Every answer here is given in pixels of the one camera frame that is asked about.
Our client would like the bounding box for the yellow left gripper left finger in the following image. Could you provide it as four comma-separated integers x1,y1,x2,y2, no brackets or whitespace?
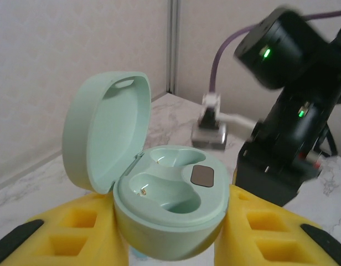
0,191,130,266

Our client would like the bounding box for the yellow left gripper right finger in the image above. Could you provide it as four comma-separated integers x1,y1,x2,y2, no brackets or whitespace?
213,184,341,266

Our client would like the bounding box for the mint green earbud charging case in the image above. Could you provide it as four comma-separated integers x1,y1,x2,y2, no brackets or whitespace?
61,71,232,261

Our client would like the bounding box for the thin black gripper wire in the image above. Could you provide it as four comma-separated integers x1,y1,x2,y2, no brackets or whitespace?
321,121,339,158

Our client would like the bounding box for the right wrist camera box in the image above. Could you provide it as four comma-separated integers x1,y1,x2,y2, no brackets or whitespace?
191,93,260,152

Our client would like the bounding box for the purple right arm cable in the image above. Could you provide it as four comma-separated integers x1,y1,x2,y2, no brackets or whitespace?
209,2,341,96

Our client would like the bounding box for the aluminium frame post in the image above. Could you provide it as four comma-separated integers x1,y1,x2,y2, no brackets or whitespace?
166,0,183,94

